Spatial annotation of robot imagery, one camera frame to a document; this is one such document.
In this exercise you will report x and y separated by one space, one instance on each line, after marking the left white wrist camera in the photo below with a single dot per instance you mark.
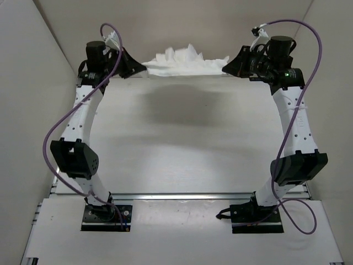
112 41

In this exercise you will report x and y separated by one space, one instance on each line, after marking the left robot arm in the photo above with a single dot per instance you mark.
72 151

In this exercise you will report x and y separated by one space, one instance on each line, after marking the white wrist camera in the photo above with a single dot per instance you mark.
261 37
112 41

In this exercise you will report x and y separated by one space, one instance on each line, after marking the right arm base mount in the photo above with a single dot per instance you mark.
250 218

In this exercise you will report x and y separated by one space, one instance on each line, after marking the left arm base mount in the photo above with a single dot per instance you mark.
104 218

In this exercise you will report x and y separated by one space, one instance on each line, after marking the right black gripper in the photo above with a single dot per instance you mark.
237 67

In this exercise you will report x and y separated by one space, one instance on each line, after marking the white pleated skirt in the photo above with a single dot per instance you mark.
184 62

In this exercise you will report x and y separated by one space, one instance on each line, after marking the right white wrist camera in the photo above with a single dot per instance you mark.
261 37

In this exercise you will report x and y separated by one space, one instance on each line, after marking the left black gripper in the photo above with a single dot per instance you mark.
134 67

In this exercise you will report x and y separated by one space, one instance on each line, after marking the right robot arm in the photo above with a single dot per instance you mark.
300 159

